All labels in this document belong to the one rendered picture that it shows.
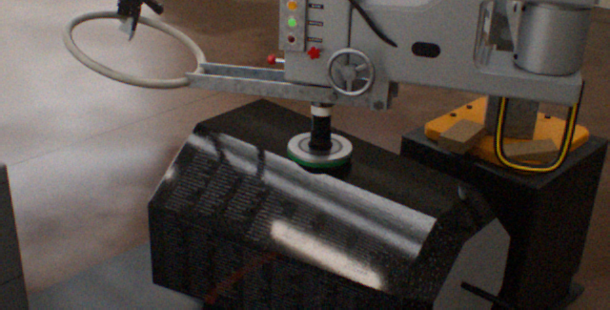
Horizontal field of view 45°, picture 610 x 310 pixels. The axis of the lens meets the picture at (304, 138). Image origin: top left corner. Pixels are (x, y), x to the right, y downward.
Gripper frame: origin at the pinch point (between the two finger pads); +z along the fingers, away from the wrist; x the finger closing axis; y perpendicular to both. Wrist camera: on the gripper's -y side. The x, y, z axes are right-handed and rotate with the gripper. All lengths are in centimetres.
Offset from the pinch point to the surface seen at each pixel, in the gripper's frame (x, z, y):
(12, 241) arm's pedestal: 56, 57, 28
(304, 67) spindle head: 62, -31, -45
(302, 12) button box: 60, -48, -39
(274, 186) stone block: 65, 12, -49
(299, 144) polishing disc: 57, -1, -55
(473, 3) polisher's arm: 80, -70, -78
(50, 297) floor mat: 23, 115, 9
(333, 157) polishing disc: 68, -5, -63
